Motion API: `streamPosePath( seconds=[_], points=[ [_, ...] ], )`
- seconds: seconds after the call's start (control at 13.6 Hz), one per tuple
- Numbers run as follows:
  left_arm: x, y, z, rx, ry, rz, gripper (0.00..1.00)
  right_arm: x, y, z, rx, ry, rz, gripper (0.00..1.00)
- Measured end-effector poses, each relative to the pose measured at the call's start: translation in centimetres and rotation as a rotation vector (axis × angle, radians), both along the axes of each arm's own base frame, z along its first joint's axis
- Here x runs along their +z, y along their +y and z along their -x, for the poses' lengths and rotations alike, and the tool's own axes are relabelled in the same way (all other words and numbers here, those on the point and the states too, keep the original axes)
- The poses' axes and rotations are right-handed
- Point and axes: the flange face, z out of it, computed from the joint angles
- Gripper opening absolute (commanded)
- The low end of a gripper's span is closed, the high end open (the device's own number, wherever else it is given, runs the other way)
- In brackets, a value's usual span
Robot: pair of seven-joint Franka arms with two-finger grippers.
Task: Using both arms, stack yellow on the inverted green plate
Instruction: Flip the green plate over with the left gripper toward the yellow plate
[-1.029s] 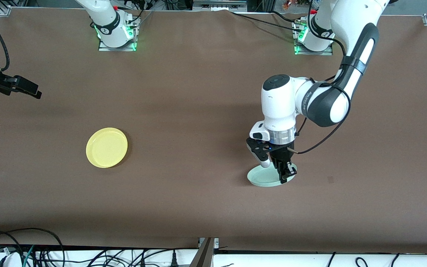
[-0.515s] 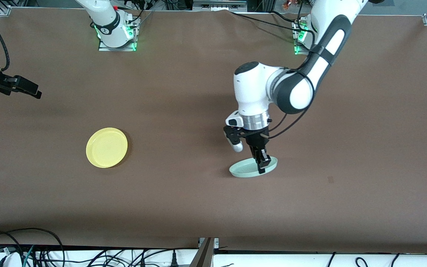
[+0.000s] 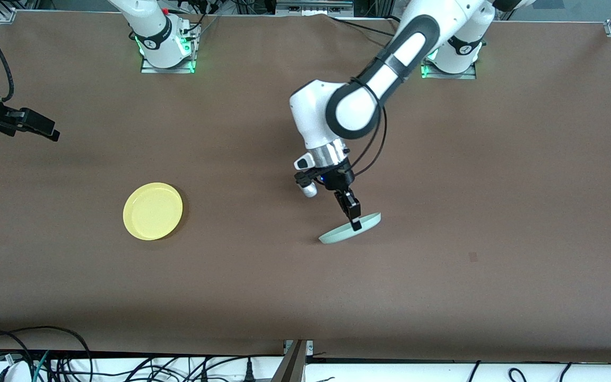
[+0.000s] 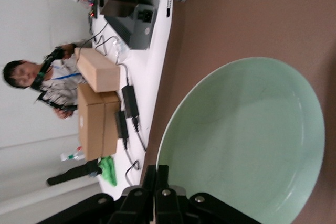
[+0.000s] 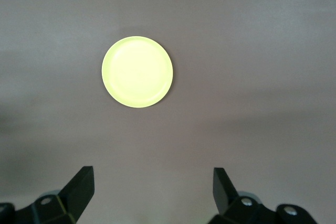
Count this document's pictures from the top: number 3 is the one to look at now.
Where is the pale green plate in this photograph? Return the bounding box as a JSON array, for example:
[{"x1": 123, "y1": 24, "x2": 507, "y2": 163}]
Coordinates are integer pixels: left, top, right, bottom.
[{"x1": 318, "y1": 212, "x2": 382, "y2": 245}]

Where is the yellow plate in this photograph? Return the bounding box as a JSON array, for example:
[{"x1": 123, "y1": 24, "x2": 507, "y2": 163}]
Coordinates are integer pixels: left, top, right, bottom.
[{"x1": 123, "y1": 182, "x2": 184, "y2": 241}]

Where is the brown table cover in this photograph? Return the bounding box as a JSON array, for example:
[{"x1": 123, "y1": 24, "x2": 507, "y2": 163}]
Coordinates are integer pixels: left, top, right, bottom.
[{"x1": 0, "y1": 11, "x2": 611, "y2": 364}]

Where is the white lower shelf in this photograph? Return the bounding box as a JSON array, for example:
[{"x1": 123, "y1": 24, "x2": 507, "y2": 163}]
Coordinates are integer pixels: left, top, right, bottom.
[{"x1": 0, "y1": 354, "x2": 611, "y2": 382}]

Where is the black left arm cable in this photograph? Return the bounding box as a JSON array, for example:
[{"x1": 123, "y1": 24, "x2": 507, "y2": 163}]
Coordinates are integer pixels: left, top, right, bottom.
[{"x1": 348, "y1": 79, "x2": 389, "y2": 179}]

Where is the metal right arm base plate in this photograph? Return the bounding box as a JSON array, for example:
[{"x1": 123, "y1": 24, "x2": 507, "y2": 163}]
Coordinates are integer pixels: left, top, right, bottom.
[{"x1": 140, "y1": 24, "x2": 196, "y2": 74}]

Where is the long black base cable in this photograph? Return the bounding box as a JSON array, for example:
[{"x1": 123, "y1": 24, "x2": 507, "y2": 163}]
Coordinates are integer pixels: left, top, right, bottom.
[{"x1": 328, "y1": 15, "x2": 397, "y2": 39}]

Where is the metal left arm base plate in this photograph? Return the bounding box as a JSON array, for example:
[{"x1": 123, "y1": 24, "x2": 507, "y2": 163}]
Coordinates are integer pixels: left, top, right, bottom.
[{"x1": 421, "y1": 53, "x2": 477, "y2": 80}]

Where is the aluminium profile bracket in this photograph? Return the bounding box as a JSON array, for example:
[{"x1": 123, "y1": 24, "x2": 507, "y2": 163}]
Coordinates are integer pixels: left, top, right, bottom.
[{"x1": 271, "y1": 340, "x2": 314, "y2": 382}]

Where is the black looped floor cable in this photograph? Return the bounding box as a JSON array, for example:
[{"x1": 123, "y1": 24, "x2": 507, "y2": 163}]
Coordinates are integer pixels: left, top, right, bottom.
[
  {"x1": 0, "y1": 331, "x2": 34, "y2": 382},
  {"x1": 0, "y1": 325, "x2": 94, "y2": 382}
]

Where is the green cable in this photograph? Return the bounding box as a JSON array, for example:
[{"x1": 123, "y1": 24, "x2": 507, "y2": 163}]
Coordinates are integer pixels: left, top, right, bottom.
[{"x1": 32, "y1": 350, "x2": 50, "y2": 382}]

